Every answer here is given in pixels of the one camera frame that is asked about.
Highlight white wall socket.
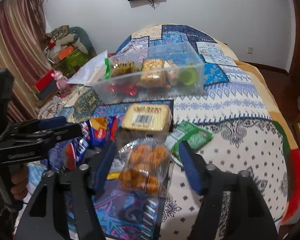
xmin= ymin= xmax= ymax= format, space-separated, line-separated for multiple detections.
xmin=247 ymin=47 xmax=253 ymax=54

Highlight striped red gold curtain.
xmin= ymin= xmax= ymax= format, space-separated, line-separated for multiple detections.
xmin=0 ymin=0 xmax=51 ymax=122

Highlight orange box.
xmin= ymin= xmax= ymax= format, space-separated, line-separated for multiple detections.
xmin=52 ymin=46 xmax=74 ymax=62

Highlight green jelly cup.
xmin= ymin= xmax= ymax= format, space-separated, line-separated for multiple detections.
xmin=178 ymin=67 xmax=198 ymax=86

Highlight clear plastic storage bin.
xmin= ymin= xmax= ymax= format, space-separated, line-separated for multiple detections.
xmin=91 ymin=41 xmax=204 ymax=104

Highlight pile of clothes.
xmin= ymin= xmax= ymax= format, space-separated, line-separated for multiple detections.
xmin=44 ymin=25 xmax=77 ymax=64

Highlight yellow barcode cake packet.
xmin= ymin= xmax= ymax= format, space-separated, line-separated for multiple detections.
xmin=121 ymin=103 xmax=172 ymax=132

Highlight blue red snack bag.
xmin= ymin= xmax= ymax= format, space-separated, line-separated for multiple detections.
xmin=67 ymin=116 xmax=117 ymax=169

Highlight green patterned box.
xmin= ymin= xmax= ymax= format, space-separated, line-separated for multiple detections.
xmin=54 ymin=49 xmax=91 ymax=78

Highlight yellow orange cake packet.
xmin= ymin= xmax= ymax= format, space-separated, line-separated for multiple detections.
xmin=140 ymin=59 xmax=166 ymax=87

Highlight white pillow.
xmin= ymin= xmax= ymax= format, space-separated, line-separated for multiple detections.
xmin=67 ymin=50 xmax=108 ymax=85

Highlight green snack packet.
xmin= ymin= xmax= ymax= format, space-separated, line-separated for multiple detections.
xmin=164 ymin=121 xmax=213 ymax=166

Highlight pink toy figure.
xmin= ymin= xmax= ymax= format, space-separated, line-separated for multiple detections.
xmin=52 ymin=70 xmax=68 ymax=90

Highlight person's left hand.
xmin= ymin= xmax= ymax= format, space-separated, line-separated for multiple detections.
xmin=11 ymin=164 xmax=29 ymax=200

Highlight orange fried balls bag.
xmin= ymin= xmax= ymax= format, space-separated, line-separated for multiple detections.
xmin=118 ymin=137 xmax=171 ymax=198

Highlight red box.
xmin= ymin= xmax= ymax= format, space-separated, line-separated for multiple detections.
xmin=32 ymin=69 xmax=55 ymax=93

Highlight clear bag yellow crackers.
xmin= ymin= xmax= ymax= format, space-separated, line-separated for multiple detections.
xmin=104 ymin=58 xmax=140 ymax=79

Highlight patchwork patterned bedspread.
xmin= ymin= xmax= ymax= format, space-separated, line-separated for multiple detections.
xmin=27 ymin=24 xmax=300 ymax=240

